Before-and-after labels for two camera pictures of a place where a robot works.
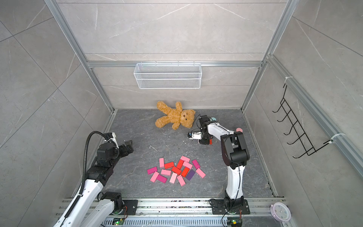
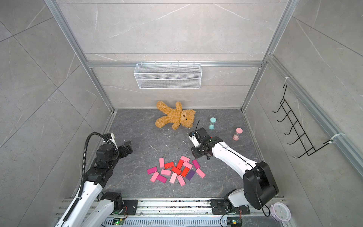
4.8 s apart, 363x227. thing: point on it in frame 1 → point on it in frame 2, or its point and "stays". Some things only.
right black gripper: x=203 y=142 → x=195 y=152
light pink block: x=173 y=177 stays
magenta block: x=196 y=164 stays
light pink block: x=201 y=173 stays
